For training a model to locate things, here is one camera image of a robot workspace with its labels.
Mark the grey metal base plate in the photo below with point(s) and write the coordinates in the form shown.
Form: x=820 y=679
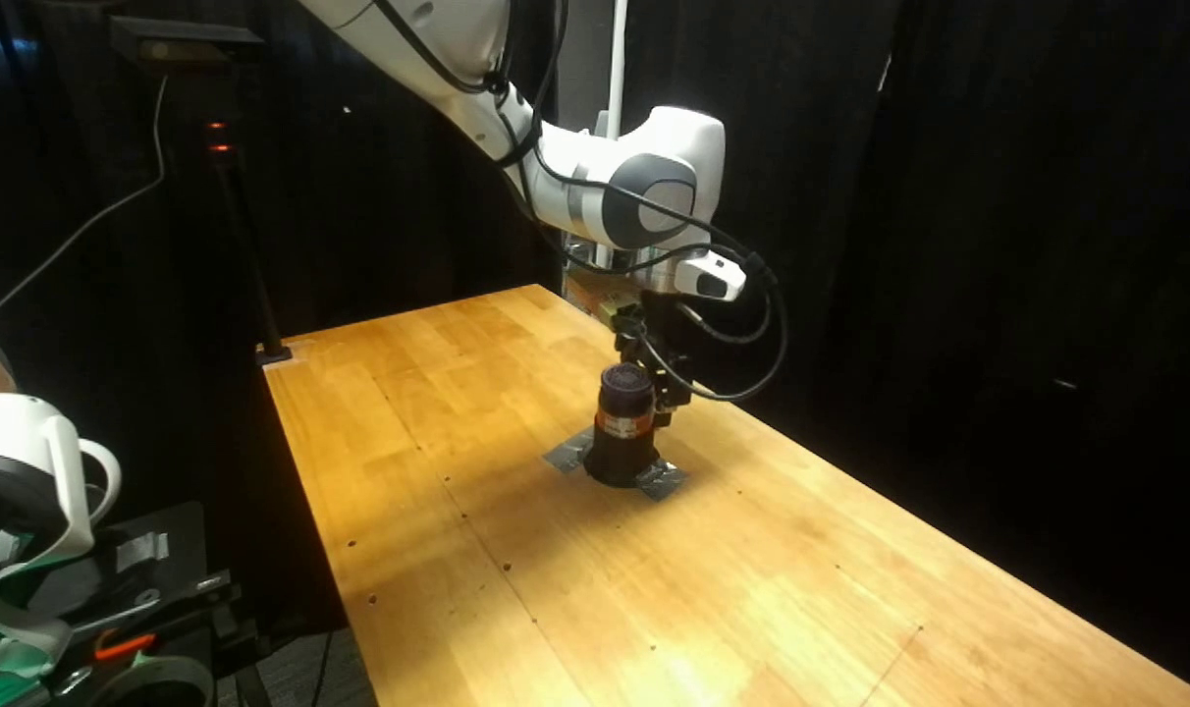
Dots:
x=659 y=480

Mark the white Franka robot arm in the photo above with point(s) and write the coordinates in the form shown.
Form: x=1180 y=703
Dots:
x=634 y=177

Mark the white headset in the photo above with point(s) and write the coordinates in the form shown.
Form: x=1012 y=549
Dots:
x=24 y=474

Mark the white vertical pole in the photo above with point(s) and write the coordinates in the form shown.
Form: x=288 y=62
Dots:
x=616 y=63

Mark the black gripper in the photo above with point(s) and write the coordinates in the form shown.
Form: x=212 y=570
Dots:
x=648 y=328

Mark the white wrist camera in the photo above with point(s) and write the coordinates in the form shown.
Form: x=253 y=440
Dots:
x=714 y=277

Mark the dark cup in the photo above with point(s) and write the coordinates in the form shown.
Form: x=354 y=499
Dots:
x=625 y=452

